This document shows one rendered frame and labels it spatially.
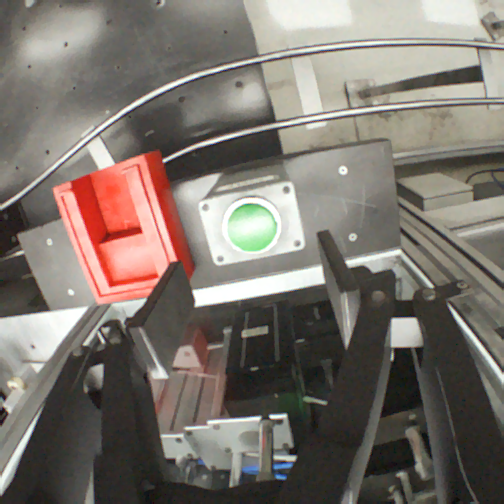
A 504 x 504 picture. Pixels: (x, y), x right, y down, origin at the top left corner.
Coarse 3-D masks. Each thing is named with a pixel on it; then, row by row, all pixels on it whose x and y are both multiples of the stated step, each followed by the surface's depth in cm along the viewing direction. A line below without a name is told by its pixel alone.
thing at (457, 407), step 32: (448, 320) 9; (416, 352) 10; (448, 352) 8; (448, 384) 7; (480, 384) 6; (448, 416) 6; (480, 416) 5; (448, 448) 5; (480, 448) 5; (448, 480) 5; (480, 480) 4
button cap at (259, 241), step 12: (252, 204) 25; (240, 216) 25; (252, 216) 25; (264, 216) 25; (228, 228) 26; (240, 228) 26; (252, 228) 25; (264, 228) 25; (276, 228) 25; (240, 240) 26; (252, 240) 26; (264, 240) 26
